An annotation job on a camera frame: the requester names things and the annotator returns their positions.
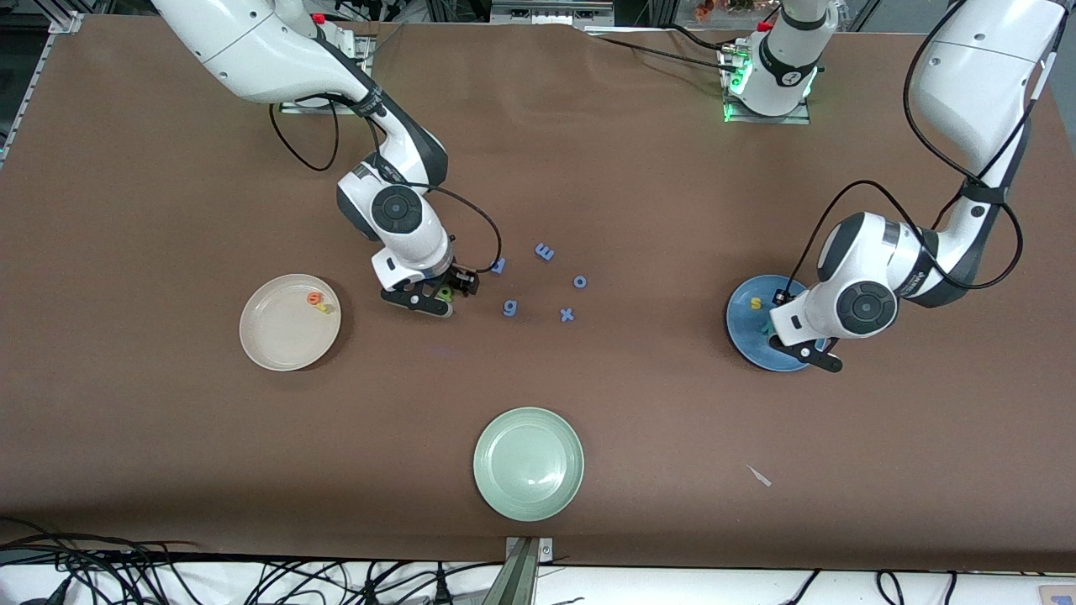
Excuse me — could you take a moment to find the black cable on table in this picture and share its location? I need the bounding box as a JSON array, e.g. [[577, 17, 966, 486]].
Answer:
[[580, 24, 742, 75]]

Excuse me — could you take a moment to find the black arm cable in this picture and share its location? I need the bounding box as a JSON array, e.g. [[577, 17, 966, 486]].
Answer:
[[268, 91, 505, 275], [772, 0, 1028, 308]]

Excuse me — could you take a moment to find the aluminium corner rail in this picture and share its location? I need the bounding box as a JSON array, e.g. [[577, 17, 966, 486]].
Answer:
[[0, 13, 83, 167]]

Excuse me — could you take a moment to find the beige brown plate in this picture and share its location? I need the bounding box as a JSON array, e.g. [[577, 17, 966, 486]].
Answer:
[[239, 273, 342, 372]]

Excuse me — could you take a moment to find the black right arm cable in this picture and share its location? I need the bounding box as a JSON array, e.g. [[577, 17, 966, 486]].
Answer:
[[268, 91, 505, 275]]

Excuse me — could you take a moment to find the aluminium frame rail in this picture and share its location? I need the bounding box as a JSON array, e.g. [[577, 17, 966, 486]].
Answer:
[[490, 0, 616, 28]]

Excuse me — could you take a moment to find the brown paper table cover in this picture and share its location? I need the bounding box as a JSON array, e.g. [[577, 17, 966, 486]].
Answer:
[[0, 13, 1076, 574]]

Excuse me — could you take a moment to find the blue plate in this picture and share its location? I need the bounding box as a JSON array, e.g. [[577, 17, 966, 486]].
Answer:
[[726, 274, 829, 372]]

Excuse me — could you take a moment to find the pale green plate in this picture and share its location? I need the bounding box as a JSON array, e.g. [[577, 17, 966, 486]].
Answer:
[[472, 407, 585, 523]]

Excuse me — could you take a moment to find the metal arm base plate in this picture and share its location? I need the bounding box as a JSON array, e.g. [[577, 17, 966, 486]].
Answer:
[[721, 44, 813, 126], [280, 34, 376, 115]]

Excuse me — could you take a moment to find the grey metal table bracket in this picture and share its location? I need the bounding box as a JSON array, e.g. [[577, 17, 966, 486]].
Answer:
[[503, 536, 555, 605]]

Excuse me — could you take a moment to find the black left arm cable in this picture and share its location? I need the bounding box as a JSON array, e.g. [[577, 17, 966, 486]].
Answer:
[[772, 0, 1028, 308]]

